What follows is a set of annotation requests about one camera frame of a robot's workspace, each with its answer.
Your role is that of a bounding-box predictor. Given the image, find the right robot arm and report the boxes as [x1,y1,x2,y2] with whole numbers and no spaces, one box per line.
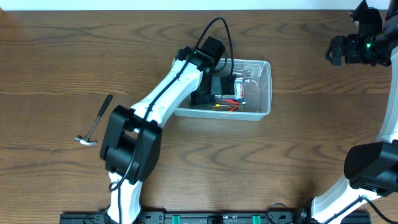
[295,0,397,223]

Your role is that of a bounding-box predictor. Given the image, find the small silver wrench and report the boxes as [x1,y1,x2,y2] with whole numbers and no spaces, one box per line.
[233,68,252,77]

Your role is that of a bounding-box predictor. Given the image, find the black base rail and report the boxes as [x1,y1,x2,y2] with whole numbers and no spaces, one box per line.
[59,202,373,224]

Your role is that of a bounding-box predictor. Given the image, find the small claw hammer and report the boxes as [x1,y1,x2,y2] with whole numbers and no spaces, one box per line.
[75,94,113,146]

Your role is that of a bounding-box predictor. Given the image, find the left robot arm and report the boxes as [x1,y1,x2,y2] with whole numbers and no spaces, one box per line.
[100,36,234,223]

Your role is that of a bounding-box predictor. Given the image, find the blue precision screwdriver set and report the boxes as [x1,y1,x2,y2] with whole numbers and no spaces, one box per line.
[215,78,244,101]

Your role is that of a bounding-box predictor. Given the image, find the red handled pliers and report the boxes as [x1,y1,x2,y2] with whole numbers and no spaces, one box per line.
[225,99,246,112]

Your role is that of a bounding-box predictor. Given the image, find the black yellow screwdriver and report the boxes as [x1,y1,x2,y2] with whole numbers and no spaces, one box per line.
[212,104,234,109]

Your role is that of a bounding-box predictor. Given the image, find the clear plastic container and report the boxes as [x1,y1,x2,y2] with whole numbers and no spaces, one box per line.
[174,59,272,121]

